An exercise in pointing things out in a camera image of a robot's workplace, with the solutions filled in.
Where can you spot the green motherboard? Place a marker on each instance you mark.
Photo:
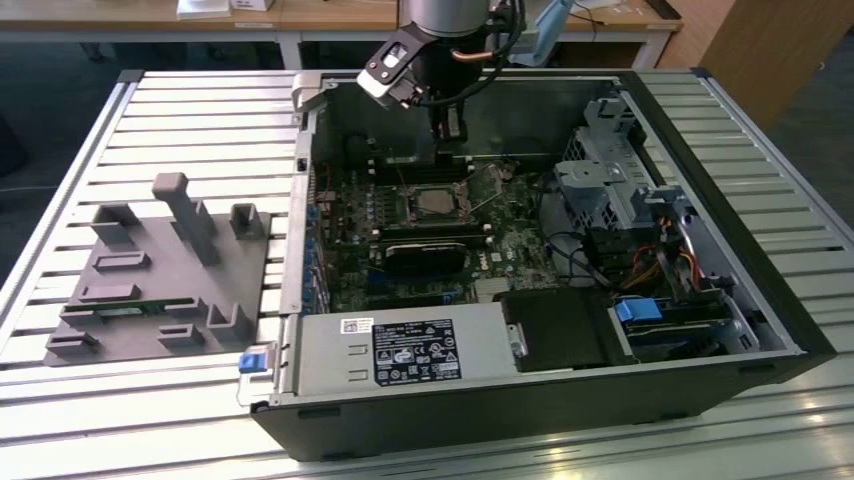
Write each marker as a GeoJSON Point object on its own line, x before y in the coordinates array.
{"type": "Point", "coordinates": [514, 250]}

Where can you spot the white cardboard box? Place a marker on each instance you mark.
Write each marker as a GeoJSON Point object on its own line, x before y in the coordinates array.
{"type": "Point", "coordinates": [200, 9]}

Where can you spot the white paper sheet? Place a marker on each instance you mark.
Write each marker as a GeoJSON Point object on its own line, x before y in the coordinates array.
{"type": "Point", "coordinates": [600, 4]}

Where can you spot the wooden cabinet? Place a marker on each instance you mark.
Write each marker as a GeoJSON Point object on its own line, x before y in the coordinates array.
{"type": "Point", "coordinates": [767, 50]}

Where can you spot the black ribbed plastic housing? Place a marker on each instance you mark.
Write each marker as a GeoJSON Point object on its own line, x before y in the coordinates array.
{"type": "Point", "coordinates": [607, 255]}

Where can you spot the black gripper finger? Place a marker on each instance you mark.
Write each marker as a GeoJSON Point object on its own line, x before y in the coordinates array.
{"type": "Point", "coordinates": [436, 125]}
{"type": "Point", "coordinates": [463, 125]}

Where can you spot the wooden desk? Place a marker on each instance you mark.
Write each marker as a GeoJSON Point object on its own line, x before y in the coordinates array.
{"type": "Point", "coordinates": [133, 25]}

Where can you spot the black plastic shroud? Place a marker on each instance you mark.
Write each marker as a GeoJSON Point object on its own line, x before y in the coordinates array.
{"type": "Point", "coordinates": [560, 330]}

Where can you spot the metal drive cage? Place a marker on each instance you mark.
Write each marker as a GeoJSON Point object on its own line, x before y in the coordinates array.
{"type": "Point", "coordinates": [594, 175]}

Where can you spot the blue case latch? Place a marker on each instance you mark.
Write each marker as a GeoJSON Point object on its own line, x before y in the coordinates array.
{"type": "Point", "coordinates": [252, 362]}

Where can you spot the black PC case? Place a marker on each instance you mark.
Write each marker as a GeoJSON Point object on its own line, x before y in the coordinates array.
{"type": "Point", "coordinates": [467, 425]}

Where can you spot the black graphics card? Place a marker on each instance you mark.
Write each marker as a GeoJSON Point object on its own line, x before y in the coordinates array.
{"type": "Point", "coordinates": [423, 260]}

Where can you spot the pale blue teach pendant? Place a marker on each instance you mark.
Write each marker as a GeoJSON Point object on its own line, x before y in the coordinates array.
{"type": "Point", "coordinates": [547, 35]}

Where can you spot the blue disk carrier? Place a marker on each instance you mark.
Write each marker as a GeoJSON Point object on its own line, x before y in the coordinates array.
{"type": "Point", "coordinates": [636, 311]}

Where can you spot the silver CPU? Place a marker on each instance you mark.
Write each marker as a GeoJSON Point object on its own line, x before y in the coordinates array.
{"type": "Point", "coordinates": [434, 202]}

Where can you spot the metal locking lever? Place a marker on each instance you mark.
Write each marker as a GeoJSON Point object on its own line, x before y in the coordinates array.
{"type": "Point", "coordinates": [492, 200]}
{"type": "Point", "coordinates": [402, 179]}

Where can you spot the grey parts rack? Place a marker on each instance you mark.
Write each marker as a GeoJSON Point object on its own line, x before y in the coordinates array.
{"type": "Point", "coordinates": [167, 280]}

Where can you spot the CPU socket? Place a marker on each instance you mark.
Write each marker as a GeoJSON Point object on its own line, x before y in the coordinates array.
{"type": "Point", "coordinates": [404, 204]}

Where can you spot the small white box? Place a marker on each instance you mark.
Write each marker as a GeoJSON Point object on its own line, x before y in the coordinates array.
{"type": "Point", "coordinates": [249, 5]}

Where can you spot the silver chipset heat sink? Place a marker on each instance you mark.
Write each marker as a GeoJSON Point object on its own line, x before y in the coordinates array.
{"type": "Point", "coordinates": [490, 290]}

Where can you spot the silver power supply unit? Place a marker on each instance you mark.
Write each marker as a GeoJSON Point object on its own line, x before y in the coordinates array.
{"type": "Point", "coordinates": [334, 360]}

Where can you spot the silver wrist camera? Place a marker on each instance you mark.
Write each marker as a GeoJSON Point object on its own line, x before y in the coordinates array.
{"type": "Point", "coordinates": [387, 65]}

